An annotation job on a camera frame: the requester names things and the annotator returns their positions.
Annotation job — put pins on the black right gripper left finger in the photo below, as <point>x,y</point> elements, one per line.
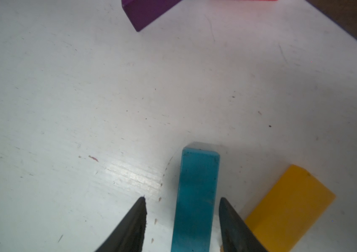
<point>128,236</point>

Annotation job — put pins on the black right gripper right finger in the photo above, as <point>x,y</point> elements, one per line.
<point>236,235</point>

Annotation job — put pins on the teal long block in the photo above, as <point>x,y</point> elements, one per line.
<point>196,196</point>

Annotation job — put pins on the yellow long block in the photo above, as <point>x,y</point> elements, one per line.
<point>289,209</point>

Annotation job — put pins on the purple triangle block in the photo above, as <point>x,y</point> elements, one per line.
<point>141,13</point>

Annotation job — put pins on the red rectangular block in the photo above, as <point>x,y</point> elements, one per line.
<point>257,0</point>

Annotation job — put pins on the brown triangle block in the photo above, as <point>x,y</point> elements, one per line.
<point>341,12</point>

